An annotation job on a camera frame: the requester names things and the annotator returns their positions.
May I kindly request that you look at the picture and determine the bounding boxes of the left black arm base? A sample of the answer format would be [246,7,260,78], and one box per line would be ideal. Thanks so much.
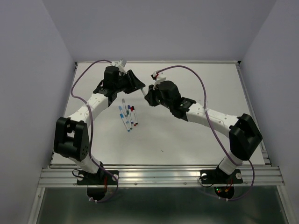
[72,169,119,203]

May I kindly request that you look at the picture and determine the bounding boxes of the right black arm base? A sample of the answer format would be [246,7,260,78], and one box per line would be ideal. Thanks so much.
[198,167,243,200]

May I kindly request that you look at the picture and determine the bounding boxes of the grey marker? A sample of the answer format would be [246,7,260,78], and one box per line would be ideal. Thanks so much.
[122,99,127,116]

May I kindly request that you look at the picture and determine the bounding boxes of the light blue marker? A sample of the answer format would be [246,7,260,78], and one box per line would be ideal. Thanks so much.
[118,106,133,130]

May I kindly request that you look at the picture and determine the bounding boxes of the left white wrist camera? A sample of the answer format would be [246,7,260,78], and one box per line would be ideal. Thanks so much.
[110,59,127,73]

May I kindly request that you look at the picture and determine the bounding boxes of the red marker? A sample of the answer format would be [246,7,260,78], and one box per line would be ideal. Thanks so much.
[131,106,138,126]

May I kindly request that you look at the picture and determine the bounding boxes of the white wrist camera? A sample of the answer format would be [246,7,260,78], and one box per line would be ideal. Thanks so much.
[151,71,166,89]
[110,59,127,73]

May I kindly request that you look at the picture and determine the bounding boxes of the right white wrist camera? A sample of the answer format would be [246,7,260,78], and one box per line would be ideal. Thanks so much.
[151,71,166,89]

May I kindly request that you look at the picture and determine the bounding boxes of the purple marker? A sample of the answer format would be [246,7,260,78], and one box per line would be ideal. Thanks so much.
[128,105,134,125]

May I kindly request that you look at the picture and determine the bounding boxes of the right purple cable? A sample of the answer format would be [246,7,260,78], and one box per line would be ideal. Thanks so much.
[155,65,255,203]

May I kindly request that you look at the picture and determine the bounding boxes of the purple cable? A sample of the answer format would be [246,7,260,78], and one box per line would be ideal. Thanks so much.
[155,65,255,203]
[71,60,119,203]

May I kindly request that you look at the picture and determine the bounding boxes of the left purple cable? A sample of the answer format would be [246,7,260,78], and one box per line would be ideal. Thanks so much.
[71,60,119,203]

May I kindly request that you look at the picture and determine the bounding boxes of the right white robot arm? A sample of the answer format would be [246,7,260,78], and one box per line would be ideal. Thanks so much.
[144,81,263,175]

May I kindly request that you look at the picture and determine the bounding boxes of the aluminium front rail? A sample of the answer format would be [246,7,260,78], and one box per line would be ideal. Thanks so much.
[28,164,297,224]

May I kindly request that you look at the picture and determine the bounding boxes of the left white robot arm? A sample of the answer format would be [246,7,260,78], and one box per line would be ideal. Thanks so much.
[54,66,145,174]

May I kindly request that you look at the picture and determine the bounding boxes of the black marker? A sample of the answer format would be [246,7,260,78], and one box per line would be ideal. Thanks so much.
[131,106,138,126]

